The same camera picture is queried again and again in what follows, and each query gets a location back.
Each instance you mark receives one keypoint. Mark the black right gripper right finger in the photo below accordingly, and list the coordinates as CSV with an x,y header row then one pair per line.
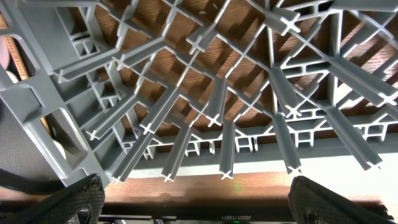
x,y
311,202

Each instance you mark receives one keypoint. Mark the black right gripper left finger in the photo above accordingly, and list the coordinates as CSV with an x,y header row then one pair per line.
x,y
81,202

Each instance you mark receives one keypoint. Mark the grey dishwasher rack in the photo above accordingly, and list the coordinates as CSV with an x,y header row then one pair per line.
x,y
326,92

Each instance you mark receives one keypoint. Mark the round black serving tray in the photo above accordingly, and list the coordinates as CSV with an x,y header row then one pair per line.
x,y
23,168

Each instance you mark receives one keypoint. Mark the wooden chopstick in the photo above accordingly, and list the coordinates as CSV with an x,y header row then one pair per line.
x,y
17,59

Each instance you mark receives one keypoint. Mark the pink bowl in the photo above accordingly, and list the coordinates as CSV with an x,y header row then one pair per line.
x,y
4,53

